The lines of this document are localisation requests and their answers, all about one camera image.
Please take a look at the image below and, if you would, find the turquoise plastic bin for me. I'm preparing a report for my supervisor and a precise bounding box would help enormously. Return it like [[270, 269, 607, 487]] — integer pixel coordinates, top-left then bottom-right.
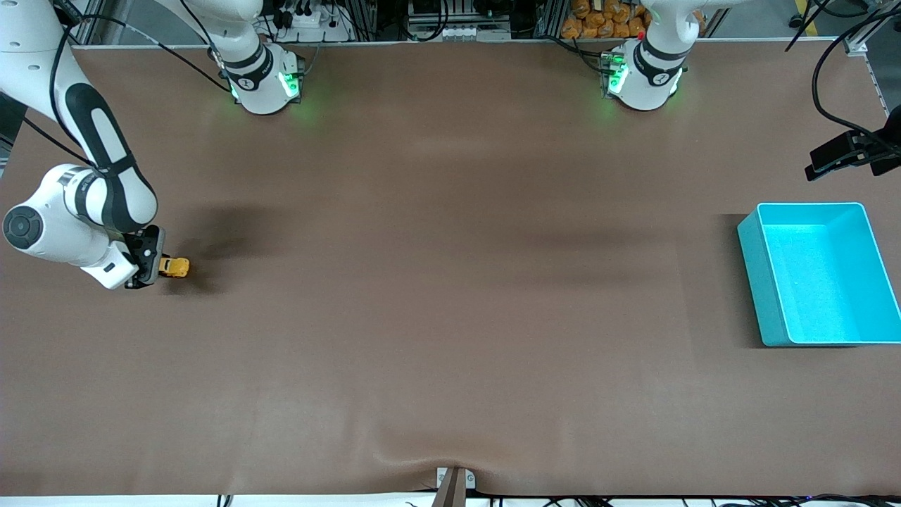
[[737, 202, 901, 348]]

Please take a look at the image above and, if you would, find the brown table mat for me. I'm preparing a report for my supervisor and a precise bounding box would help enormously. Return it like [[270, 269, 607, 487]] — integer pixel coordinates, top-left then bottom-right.
[[0, 41, 901, 498]]

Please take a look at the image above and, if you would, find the aluminium frame profile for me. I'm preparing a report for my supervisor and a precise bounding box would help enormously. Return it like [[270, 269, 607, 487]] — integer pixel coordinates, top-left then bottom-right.
[[841, 0, 901, 57], [67, 0, 108, 50]]

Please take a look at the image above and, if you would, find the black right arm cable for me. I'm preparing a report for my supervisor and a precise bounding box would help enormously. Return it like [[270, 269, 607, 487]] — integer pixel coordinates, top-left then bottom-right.
[[21, 0, 234, 171]]

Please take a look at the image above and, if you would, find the bag of orange items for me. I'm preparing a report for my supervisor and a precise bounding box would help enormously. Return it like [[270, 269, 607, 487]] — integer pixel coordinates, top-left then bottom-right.
[[560, 0, 651, 40]]

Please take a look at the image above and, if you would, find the metal table clamp bracket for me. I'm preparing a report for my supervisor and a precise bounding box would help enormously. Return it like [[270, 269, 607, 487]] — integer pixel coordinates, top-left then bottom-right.
[[436, 467, 477, 507]]

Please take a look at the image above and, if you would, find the white power strip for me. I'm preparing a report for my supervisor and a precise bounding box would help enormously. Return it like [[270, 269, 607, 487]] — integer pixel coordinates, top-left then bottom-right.
[[270, 7, 354, 44]]

